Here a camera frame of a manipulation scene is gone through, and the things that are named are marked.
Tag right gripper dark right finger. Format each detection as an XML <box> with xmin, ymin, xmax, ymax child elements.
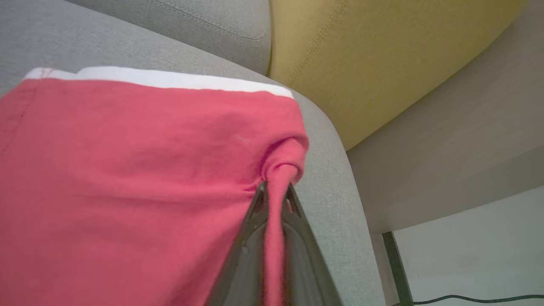
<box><xmin>281</xmin><ymin>183</ymin><xmax>343</xmax><ymax>306</ymax></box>

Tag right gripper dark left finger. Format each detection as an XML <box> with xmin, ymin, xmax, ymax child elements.
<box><xmin>206</xmin><ymin>182</ymin><xmax>269</xmax><ymax>306</ymax></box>

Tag red shorts with white stripe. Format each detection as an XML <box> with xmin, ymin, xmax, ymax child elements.
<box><xmin>0</xmin><ymin>66</ymin><xmax>309</xmax><ymax>306</ymax></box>

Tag black metal leg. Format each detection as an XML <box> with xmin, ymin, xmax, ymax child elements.
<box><xmin>382</xmin><ymin>231</ymin><xmax>414</xmax><ymax>306</ymax></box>

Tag yellow cushion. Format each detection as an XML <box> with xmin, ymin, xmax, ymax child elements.
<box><xmin>268</xmin><ymin>0</ymin><xmax>528</xmax><ymax>152</ymax></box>

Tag grey sofa back cushion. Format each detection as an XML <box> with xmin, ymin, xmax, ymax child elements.
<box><xmin>67</xmin><ymin>0</ymin><xmax>272</xmax><ymax>76</ymax></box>

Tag dark cable on floor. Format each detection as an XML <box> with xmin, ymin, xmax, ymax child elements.
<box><xmin>413</xmin><ymin>294</ymin><xmax>544</xmax><ymax>305</ymax></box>

